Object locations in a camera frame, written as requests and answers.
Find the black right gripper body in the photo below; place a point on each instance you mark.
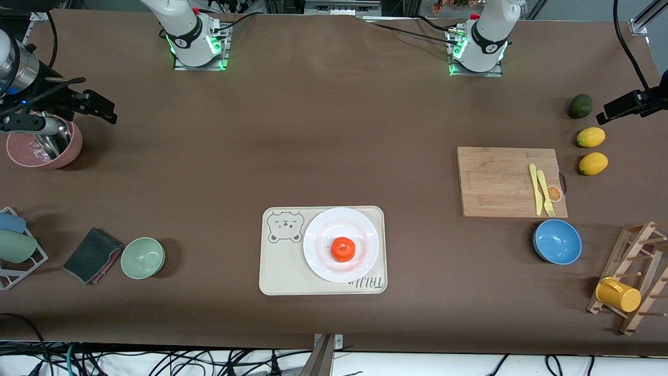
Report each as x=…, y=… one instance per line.
x=54, y=98

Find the orange mandarin fruit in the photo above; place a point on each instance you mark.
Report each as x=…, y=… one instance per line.
x=343, y=249

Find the white round plate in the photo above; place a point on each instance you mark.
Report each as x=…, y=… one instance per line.
x=360, y=261

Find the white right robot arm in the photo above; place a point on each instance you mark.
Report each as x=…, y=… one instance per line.
x=188, y=36

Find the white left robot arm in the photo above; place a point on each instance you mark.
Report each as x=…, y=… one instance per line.
x=488, y=31

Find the dark green avocado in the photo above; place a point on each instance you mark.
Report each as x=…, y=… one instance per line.
x=580, y=106

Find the metal scoop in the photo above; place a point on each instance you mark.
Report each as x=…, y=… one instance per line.
x=60, y=143

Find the yellow lemon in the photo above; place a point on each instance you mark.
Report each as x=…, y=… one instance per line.
x=593, y=163
x=591, y=137

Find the pink bowl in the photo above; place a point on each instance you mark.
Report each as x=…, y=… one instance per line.
x=70, y=151

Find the aluminium corner profile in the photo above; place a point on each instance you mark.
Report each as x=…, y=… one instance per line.
x=637, y=26

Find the orange slice tag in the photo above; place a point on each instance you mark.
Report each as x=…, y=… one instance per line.
x=555, y=194

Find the yellow plastic fork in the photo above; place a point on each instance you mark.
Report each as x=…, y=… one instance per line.
x=544, y=185

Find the brown table cover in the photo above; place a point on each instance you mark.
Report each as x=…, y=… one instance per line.
x=209, y=156

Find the yellow plastic knife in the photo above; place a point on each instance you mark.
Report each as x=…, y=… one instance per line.
x=536, y=190

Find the pale blue cup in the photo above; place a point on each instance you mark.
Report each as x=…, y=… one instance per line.
x=10, y=223

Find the dark grey folded cloth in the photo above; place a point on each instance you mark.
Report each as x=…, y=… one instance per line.
x=91, y=253

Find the wooden cutting board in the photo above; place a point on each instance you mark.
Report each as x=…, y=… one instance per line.
x=496, y=177

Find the pale green bowl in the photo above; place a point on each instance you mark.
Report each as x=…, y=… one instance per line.
x=142, y=258

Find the pale green cup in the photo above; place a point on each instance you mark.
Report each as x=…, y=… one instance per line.
x=15, y=246

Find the blue bowl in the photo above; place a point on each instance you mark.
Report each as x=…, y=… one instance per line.
x=557, y=242

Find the wooden mug rack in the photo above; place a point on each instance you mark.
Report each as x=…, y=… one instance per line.
x=624, y=262

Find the yellow mug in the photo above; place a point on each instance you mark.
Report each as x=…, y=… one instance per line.
x=621, y=297

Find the cream bear print tray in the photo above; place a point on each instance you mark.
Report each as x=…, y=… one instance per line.
x=282, y=277

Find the aluminium corner bracket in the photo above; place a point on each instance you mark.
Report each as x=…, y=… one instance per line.
x=39, y=15

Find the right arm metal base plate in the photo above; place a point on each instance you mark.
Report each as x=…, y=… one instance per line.
x=201, y=67

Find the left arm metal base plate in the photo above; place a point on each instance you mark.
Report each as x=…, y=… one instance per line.
x=477, y=74

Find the aluminium frame block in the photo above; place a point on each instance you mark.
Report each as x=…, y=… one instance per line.
x=339, y=8

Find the metal camera mount strut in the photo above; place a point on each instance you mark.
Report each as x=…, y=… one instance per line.
x=323, y=360

